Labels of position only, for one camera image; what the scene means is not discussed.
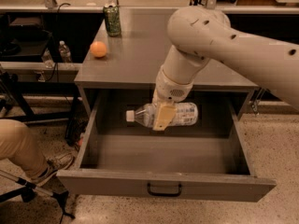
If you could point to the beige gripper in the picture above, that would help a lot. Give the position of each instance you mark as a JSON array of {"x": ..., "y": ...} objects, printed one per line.
[{"x": 170, "y": 90}]

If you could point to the clear blue-label plastic bottle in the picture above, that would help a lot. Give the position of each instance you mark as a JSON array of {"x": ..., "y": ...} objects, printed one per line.
[{"x": 187, "y": 115}]

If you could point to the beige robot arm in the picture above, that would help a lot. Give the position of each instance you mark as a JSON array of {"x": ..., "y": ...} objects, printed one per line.
[{"x": 199, "y": 35}]

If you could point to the open grey top drawer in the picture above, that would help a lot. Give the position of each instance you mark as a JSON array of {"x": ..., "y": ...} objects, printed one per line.
[{"x": 209, "y": 159}]

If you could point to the small water bottle on shelf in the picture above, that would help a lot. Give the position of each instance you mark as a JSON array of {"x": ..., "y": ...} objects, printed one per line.
[{"x": 65, "y": 53}]

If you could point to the grey cabinet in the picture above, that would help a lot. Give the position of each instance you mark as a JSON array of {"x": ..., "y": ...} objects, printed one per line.
[{"x": 133, "y": 59}]

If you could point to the orange ball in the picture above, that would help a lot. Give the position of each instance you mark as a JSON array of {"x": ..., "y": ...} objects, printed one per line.
[{"x": 98, "y": 49}]

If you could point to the green drink can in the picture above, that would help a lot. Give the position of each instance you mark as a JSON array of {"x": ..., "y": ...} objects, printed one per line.
[{"x": 112, "y": 19}]

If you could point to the grey sneaker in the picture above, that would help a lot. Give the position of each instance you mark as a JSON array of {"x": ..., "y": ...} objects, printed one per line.
[{"x": 54, "y": 165}]

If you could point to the person's leg in khaki trousers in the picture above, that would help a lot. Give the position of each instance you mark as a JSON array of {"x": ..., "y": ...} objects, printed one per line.
[{"x": 19, "y": 146}]

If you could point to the black tripod stand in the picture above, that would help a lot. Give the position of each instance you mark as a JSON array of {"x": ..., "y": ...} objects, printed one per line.
[{"x": 29, "y": 190}]

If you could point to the dark side table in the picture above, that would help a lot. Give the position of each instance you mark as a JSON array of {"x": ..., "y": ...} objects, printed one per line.
[{"x": 23, "y": 38}]

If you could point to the black drawer handle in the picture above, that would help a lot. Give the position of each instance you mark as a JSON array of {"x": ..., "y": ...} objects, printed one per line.
[{"x": 164, "y": 191}]

